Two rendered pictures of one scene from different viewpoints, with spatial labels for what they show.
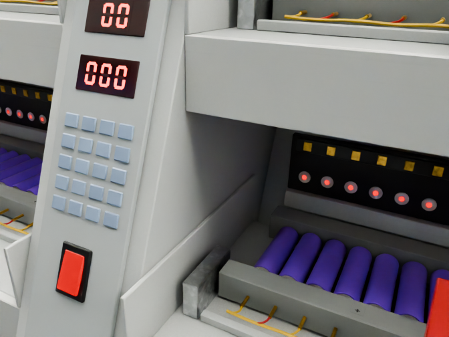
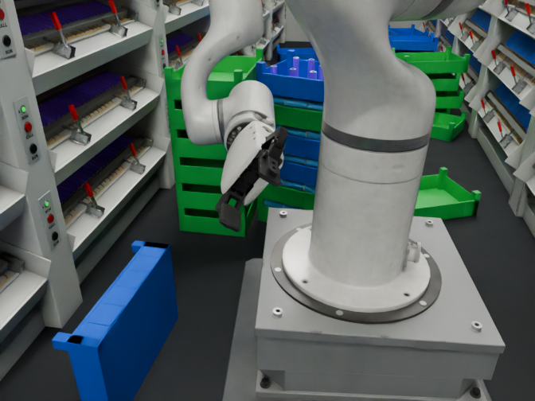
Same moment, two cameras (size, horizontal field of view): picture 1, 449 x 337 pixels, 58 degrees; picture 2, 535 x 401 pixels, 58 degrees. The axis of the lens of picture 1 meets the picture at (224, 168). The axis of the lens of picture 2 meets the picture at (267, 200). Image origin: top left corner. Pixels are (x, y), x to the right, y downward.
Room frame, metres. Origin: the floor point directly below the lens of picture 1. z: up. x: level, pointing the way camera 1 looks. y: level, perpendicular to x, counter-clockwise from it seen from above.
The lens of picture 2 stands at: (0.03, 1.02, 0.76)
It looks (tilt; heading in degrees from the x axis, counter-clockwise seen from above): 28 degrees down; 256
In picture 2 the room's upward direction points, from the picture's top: straight up
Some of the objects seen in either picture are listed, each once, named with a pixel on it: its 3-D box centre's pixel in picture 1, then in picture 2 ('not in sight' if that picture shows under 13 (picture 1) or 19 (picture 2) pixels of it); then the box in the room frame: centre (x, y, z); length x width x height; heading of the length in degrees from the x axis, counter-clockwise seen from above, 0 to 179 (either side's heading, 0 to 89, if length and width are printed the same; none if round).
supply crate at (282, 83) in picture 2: not in sight; (322, 75); (-0.43, -0.21, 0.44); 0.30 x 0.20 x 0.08; 137
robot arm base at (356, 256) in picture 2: not in sight; (363, 203); (-0.21, 0.55, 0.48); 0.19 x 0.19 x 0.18
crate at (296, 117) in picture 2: not in sight; (321, 105); (-0.43, -0.21, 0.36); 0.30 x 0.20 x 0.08; 137
